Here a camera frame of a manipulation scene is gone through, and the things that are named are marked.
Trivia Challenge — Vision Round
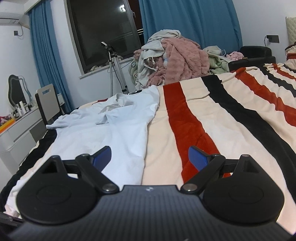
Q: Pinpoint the dark window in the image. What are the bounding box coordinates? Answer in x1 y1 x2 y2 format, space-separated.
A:
66 0 145 75

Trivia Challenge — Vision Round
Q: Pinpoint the white air conditioner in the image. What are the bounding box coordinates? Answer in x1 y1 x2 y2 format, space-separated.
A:
0 15 23 25

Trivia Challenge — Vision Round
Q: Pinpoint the wavy vanity mirror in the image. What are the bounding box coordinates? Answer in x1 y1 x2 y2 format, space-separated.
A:
8 75 33 109

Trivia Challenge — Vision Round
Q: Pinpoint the white dresser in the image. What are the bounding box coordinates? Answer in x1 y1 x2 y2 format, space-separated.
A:
0 93 65 167

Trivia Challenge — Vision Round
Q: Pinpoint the small pink cloth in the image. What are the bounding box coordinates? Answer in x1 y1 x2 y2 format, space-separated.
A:
226 51 244 61

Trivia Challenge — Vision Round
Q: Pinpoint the pale green cloth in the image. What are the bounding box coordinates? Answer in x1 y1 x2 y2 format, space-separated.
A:
203 46 230 75

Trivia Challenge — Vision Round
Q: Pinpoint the orange box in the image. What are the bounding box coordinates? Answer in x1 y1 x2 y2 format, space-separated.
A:
0 119 15 133

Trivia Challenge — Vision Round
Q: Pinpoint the cream padded headboard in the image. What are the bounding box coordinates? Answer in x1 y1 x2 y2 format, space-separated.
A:
285 17 296 47

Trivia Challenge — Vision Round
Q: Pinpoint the striped fleece blanket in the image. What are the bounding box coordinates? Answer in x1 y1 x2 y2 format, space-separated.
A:
0 62 296 232

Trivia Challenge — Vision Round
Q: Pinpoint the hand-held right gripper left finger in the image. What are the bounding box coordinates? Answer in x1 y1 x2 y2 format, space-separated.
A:
38 146 120 194

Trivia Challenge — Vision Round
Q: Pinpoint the garment steamer stand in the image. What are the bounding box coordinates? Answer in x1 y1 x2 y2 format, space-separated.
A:
101 42 129 95

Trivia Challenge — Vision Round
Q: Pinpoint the group of cosmetic bottles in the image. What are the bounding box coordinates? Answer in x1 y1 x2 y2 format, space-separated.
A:
10 101 33 117

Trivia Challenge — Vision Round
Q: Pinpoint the black and white chair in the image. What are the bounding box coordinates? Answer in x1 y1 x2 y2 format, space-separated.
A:
35 84 64 127

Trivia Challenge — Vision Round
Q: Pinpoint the black armchair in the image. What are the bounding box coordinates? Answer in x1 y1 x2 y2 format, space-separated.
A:
228 46 277 71

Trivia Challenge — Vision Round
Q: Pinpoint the white shirt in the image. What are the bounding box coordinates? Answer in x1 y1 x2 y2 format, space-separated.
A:
5 85 161 214

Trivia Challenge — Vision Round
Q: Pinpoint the wall plug with cable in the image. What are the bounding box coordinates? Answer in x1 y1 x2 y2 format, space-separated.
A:
13 24 30 37

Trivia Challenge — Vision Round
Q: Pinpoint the pile of clothes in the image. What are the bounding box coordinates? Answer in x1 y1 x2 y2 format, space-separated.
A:
134 29 183 91

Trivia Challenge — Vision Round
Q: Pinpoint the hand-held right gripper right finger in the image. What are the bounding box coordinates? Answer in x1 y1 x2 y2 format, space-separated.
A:
180 146 261 194

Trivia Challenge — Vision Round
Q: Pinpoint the green printed blanket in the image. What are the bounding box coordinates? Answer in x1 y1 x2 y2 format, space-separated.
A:
128 59 140 87

